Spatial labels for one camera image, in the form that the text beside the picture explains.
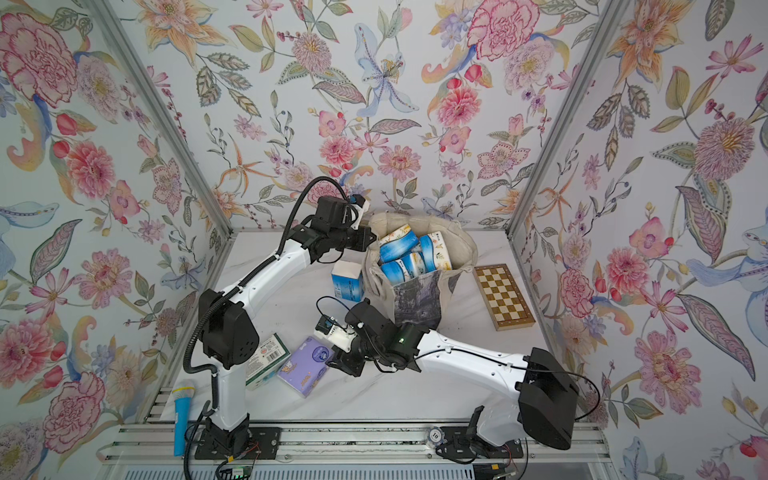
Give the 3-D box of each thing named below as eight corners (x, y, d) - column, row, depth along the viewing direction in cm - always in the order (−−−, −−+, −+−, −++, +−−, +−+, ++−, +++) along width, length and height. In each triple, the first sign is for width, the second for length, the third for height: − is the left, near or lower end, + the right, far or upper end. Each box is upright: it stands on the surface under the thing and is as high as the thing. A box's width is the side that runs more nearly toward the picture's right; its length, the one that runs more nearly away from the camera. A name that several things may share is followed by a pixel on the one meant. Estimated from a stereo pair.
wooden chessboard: (496, 331, 96) (500, 326, 93) (472, 272, 111) (475, 266, 108) (531, 326, 97) (536, 321, 94) (503, 268, 112) (506, 262, 109)
